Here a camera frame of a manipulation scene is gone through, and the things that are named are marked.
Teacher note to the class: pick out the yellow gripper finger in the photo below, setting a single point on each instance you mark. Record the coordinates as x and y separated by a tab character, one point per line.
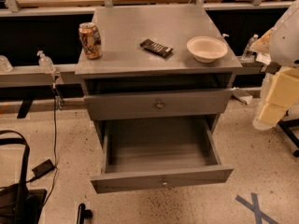
284	91
271	114

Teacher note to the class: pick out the dark chocolate rxbar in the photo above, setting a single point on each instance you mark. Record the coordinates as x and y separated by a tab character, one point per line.
156	48

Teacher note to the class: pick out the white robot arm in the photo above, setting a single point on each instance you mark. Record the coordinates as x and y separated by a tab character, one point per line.
282	44

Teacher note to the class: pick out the grey upper drawer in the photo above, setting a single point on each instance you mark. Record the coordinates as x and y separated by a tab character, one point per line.
157	104

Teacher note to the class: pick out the grey drawer cabinet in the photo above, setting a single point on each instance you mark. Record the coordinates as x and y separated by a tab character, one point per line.
125	67

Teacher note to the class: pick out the open grey lower drawer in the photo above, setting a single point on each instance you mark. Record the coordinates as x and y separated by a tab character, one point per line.
159	153

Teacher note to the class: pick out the black stand with pole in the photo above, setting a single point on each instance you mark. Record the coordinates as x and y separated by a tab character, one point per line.
286	126

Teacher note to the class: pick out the white box on floor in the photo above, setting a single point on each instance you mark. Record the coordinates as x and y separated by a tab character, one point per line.
242	96

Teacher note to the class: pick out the clear water bottle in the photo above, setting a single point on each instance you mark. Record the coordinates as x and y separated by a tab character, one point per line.
247	51

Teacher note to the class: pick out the white bowl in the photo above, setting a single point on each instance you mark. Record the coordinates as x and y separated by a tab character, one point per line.
207	49

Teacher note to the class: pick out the orange soda can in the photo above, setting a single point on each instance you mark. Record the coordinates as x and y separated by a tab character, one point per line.
90	39

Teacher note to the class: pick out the black power adapter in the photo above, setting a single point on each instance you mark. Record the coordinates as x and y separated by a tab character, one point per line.
43	168

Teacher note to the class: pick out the clear sanitizer pump bottle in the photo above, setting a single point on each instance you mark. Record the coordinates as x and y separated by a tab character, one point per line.
45	63

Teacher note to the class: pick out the clear plastic container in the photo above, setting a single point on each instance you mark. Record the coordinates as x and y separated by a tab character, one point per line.
5	65

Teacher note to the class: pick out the black handle object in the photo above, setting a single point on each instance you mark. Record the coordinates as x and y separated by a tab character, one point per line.
83	214

